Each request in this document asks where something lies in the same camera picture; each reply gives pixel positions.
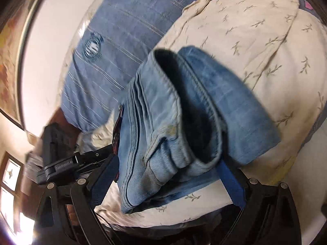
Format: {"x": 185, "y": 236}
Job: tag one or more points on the blue denim jeans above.
{"x": 178, "y": 116}

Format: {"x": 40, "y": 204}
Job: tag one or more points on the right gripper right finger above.
{"x": 263, "y": 214}

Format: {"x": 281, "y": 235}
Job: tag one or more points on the grey star-print bedsheet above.
{"x": 278, "y": 49}

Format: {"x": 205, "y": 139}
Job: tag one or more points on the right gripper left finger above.
{"x": 53, "y": 225}

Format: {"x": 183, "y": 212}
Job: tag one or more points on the blue plaid pillow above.
{"x": 116, "y": 41}

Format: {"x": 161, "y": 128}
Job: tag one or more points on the cream leaf-print quilt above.
{"x": 196, "y": 27}

